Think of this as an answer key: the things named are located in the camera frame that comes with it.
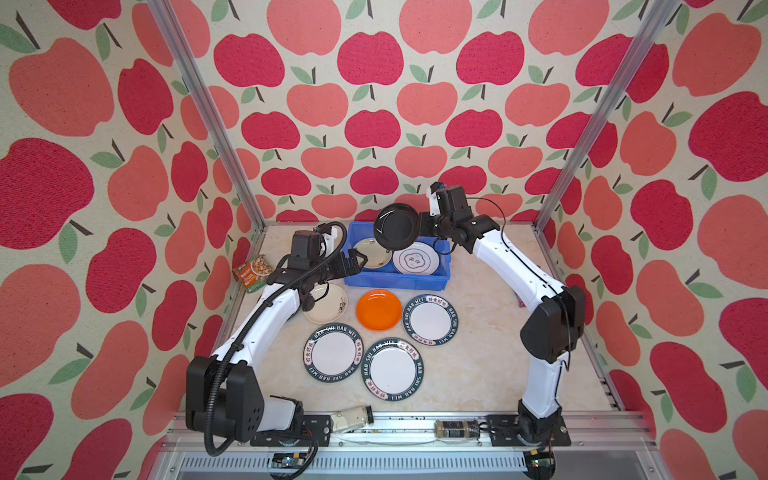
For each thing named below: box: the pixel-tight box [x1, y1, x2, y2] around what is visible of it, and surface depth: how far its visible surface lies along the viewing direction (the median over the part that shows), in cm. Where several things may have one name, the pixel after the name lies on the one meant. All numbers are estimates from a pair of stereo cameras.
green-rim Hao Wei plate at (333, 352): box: [302, 323, 365, 383], surface depth 88 cm
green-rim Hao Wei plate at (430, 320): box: [403, 294, 459, 347], surface depth 95 cm
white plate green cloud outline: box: [393, 242, 440, 276], surface depth 110 cm
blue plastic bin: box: [342, 222, 451, 291], surface depth 104 cm
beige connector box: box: [330, 405, 374, 432], surface depth 75 cm
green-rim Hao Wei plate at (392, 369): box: [361, 337, 425, 402], surface depth 86 cm
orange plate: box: [356, 289, 403, 332], surface depth 97 cm
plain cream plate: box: [302, 283, 348, 325], surface depth 98 cm
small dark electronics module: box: [435, 419, 480, 439], surface depth 73 cm
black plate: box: [374, 203, 420, 251], surface depth 90 cm
